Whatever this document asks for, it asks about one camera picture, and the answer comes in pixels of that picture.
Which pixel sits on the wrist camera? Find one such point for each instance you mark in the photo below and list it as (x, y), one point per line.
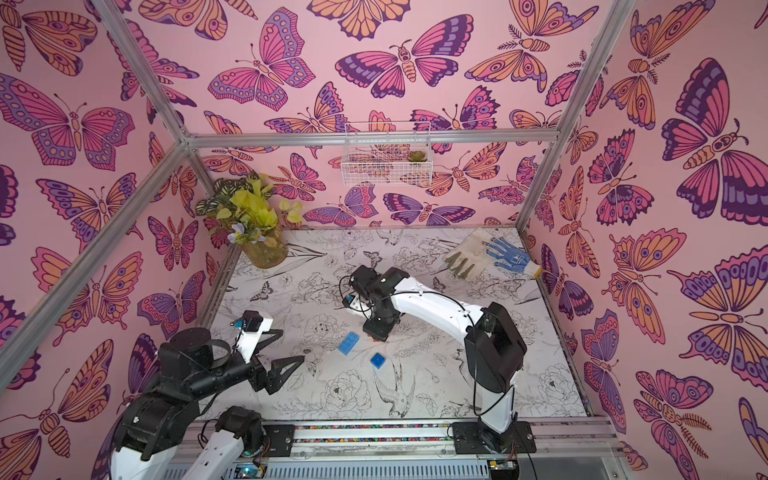
(355, 304)
(251, 326)

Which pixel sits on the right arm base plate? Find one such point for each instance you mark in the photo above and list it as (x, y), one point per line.
(476, 438)

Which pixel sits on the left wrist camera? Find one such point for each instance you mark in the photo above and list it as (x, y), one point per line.
(251, 326)

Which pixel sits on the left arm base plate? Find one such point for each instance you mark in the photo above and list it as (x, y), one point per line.
(278, 440)

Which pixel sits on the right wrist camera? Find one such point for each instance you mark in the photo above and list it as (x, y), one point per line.
(355, 304)

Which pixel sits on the white vented cable duct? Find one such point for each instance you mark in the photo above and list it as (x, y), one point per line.
(363, 469)

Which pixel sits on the aluminium rail with beads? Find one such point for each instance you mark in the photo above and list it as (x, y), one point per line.
(557, 437)

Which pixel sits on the white wire basket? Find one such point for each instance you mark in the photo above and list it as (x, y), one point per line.
(377, 152)

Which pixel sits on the green beige work glove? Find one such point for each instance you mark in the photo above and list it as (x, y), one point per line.
(469, 259)

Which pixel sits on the small succulent in basket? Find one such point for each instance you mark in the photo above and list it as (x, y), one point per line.
(417, 156)

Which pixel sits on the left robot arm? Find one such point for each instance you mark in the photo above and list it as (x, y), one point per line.
(194, 367)

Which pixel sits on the blue work glove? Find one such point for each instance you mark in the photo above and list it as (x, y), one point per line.
(512, 259)

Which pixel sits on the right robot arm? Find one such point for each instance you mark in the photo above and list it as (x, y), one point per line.
(493, 346)

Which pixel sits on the long blue lego brick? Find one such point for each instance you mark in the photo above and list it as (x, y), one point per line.
(348, 343)

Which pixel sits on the small blue lego brick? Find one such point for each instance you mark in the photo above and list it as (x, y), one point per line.
(377, 360)

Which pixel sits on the potted green plant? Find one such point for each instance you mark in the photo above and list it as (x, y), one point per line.
(250, 219)

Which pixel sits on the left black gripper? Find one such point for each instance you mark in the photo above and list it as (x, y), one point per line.
(272, 378)

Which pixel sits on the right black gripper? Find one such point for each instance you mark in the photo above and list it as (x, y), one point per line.
(380, 324)

